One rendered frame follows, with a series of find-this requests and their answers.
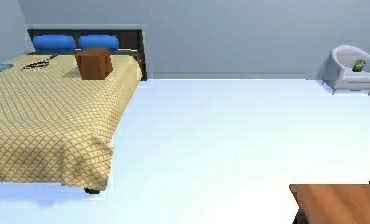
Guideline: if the brown cardboard box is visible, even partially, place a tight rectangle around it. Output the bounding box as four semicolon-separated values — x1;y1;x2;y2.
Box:
75;47;114;81

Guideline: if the blue pillow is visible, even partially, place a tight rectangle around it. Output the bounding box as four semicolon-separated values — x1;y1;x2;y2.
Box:
32;34;77;52
78;34;121;52

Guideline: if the bed with yellow checked cover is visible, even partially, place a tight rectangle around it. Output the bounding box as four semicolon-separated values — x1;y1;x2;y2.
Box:
0;28;149;195

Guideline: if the black tennis racket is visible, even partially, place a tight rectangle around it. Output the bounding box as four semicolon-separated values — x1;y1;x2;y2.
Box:
20;53;59;72

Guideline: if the pale grey armchair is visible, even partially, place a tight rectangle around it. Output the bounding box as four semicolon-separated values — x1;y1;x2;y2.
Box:
321;45;370;96

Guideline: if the small green thing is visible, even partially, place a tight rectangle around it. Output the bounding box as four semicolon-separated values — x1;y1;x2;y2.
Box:
352;59;368;73

